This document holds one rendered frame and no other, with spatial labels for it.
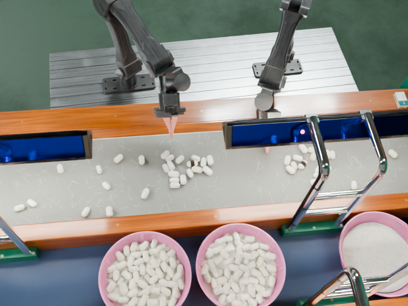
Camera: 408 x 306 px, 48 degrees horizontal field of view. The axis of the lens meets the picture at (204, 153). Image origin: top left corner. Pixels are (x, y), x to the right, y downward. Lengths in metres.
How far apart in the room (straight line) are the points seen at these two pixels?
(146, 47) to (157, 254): 0.63
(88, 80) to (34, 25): 1.28
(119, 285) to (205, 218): 0.32
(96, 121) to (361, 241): 0.96
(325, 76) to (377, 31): 1.34
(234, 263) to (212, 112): 0.54
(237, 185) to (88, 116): 0.56
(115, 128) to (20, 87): 1.26
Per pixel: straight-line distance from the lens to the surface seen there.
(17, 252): 1.51
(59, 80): 1.86
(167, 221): 1.41
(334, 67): 1.97
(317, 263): 1.53
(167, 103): 1.38
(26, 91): 2.74
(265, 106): 1.44
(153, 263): 1.39
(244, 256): 1.42
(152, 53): 1.44
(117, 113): 1.61
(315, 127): 1.20
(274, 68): 1.50
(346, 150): 1.66
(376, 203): 1.58
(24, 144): 1.20
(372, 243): 1.55
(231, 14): 3.06
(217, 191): 1.49
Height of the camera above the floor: 2.08
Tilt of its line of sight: 60 degrees down
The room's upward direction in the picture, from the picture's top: 7 degrees clockwise
